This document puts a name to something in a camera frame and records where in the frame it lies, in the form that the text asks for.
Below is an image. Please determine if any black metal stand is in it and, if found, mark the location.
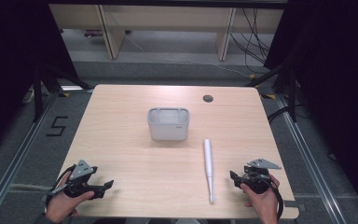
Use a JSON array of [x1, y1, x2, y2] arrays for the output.
[[32, 62, 93, 123], [245, 62, 300, 123]]

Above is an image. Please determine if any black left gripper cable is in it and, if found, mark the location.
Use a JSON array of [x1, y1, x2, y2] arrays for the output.
[[45, 164, 76, 206]]

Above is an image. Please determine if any person's right hand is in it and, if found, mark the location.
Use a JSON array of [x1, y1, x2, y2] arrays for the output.
[[240, 174, 281, 224]]

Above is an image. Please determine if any dark curtain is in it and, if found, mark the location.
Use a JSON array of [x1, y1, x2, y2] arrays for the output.
[[0, 0, 79, 158], [263, 0, 358, 216]]

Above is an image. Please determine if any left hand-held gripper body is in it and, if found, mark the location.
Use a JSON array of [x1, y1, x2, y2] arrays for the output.
[[63, 159, 106, 200]]

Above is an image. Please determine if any grey plastic holder box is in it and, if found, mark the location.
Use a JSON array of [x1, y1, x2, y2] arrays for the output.
[[146, 106, 190, 142]]

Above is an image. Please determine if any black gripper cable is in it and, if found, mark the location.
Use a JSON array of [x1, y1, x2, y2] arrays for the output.
[[269, 178, 284, 221], [45, 164, 76, 206]]

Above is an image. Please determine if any person's left hand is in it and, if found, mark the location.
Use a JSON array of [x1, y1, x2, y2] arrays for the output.
[[45, 181, 95, 224]]

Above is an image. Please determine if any bundle of black cables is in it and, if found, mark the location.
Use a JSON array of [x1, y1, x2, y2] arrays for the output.
[[228, 7, 273, 75]]

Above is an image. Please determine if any thin white floor cable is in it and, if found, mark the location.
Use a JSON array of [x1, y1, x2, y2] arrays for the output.
[[123, 31, 254, 79]]

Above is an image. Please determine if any white plastic tube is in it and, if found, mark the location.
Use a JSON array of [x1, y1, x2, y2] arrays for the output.
[[202, 138, 216, 204]]

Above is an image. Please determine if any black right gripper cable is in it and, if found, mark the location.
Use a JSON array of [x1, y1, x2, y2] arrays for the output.
[[269, 178, 284, 221]]

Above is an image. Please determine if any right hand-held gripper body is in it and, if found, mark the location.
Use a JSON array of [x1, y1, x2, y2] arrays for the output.
[[241, 158, 282, 195]]

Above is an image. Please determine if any light wooden desk frame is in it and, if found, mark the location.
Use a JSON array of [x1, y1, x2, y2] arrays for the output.
[[48, 3, 285, 62]]

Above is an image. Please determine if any metal floor rail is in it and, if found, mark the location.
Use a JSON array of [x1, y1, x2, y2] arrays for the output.
[[274, 93, 348, 224], [0, 91, 60, 222]]

